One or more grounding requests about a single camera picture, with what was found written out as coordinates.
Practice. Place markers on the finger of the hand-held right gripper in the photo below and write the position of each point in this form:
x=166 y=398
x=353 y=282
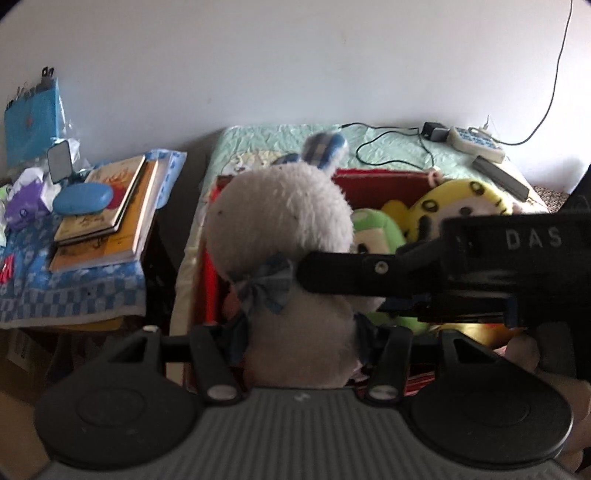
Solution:
x=351 y=272
x=406 y=308

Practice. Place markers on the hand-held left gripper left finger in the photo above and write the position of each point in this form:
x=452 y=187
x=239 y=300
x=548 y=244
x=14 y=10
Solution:
x=212 y=364

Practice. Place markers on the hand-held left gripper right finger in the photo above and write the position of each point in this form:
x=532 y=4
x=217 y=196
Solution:
x=392 y=364

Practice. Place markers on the green mushroom plush toy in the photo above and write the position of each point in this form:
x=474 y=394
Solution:
x=374 y=230

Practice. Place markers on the red cardboard box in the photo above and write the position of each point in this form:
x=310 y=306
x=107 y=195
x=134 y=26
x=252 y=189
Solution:
x=369 y=182

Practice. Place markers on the white rabbit plush toy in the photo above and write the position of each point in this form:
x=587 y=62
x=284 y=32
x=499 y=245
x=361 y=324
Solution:
x=277 y=207

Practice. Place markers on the person's right hand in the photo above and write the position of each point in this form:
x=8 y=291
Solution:
x=521 y=350

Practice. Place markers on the patterned upholstered bench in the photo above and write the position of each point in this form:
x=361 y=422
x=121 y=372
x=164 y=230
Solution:
x=551 y=198

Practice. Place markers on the yellow tiger plush toy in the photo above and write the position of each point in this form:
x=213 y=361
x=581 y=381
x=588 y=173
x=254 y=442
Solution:
x=461 y=198

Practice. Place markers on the black smartphone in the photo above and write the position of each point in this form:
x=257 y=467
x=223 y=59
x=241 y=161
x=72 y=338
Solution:
x=501 y=177

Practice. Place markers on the wooden bedside table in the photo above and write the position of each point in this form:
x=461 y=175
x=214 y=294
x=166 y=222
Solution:
x=159 y=277

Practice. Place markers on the white power strip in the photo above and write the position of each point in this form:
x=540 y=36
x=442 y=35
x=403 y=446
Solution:
x=475 y=144

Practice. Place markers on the pale green bed sheet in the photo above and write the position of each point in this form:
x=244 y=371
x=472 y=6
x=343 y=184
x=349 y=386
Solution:
x=392 y=147

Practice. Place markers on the white charger plug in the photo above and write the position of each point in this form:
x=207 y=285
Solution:
x=485 y=130

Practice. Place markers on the blue checkered table cloth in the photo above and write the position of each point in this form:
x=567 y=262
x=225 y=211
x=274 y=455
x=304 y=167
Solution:
x=92 y=286

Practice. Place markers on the black power adapter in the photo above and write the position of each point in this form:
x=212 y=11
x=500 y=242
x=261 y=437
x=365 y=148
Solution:
x=435 y=131

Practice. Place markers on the stack of books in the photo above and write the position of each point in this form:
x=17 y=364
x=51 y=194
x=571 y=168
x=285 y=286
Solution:
x=138 y=221

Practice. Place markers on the cream cover book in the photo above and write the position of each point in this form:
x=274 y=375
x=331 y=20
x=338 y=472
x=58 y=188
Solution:
x=117 y=184

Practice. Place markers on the blue glasses case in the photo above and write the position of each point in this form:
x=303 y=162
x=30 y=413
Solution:
x=83 y=198

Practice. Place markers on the purple plush toy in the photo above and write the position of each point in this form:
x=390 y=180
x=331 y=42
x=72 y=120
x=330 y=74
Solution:
x=25 y=205

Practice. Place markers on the small standing mirror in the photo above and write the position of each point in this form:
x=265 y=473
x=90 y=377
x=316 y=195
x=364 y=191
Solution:
x=60 y=161

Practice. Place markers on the blue paper bag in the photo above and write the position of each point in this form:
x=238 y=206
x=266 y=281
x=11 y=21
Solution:
x=32 y=124

